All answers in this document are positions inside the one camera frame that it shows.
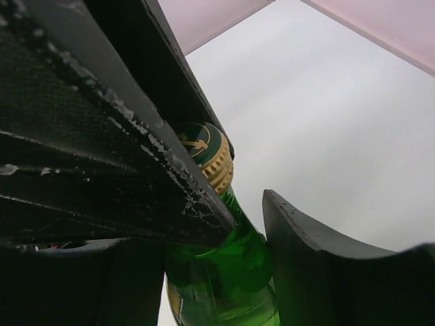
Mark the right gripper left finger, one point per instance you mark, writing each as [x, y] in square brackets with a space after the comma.
[101, 282]

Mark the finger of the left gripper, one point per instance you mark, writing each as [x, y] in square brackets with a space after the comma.
[90, 94]

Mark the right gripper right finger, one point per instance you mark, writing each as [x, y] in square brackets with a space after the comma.
[323, 277]

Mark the green glass bottle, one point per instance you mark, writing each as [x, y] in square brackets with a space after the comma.
[232, 284]

